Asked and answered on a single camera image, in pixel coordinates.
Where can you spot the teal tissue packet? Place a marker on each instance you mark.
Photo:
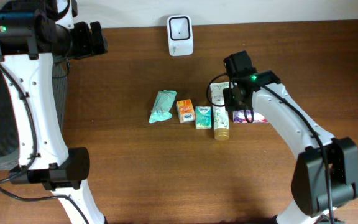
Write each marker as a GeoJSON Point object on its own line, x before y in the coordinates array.
{"type": "Point", "coordinates": [203, 117]}

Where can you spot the white barcode scanner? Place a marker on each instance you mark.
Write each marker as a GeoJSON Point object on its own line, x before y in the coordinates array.
{"type": "Point", "coordinates": [180, 35]}

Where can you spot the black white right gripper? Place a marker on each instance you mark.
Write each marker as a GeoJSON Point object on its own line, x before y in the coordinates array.
{"type": "Point", "coordinates": [228, 100]}

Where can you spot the teal snack bag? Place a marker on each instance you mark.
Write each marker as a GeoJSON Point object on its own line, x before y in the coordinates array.
{"type": "Point", "coordinates": [163, 104]}

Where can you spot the purple tissue pack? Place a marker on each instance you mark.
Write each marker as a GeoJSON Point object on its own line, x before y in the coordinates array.
{"type": "Point", "coordinates": [241, 116]}

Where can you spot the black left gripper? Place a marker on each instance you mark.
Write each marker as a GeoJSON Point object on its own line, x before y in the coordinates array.
{"type": "Point", "coordinates": [87, 47]}

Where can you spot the white cream tube gold cap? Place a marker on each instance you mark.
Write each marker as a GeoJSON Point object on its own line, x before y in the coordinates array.
{"type": "Point", "coordinates": [220, 114]}

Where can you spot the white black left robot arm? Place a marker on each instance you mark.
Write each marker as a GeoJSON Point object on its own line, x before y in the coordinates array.
{"type": "Point", "coordinates": [35, 35]}

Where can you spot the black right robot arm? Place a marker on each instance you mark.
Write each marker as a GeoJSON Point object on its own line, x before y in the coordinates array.
{"type": "Point", "coordinates": [326, 172]}

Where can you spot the orange tissue packet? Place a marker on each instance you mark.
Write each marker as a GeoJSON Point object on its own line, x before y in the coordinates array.
{"type": "Point", "coordinates": [185, 110]}

